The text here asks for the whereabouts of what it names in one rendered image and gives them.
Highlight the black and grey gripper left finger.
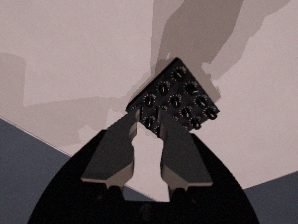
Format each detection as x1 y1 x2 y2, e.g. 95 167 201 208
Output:
27 105 142 224

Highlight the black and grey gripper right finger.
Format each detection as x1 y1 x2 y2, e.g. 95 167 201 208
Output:
155 106 260 224

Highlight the black knob box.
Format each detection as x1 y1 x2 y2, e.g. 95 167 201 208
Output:
125 57 220 139

